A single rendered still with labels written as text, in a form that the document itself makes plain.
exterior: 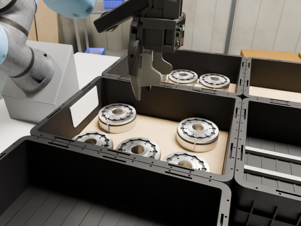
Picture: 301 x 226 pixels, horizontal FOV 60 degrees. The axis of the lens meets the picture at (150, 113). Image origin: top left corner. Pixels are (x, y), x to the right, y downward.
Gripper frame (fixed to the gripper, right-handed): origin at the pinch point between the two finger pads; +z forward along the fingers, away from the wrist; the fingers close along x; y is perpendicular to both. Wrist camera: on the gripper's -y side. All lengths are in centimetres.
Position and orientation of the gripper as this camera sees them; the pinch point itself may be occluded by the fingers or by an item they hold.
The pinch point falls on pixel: (140, 88)
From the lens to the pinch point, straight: 52.8
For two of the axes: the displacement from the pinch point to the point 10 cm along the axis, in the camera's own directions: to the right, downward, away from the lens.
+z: -0.4, 9.0, 4.4
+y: 9.4, 1.8, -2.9
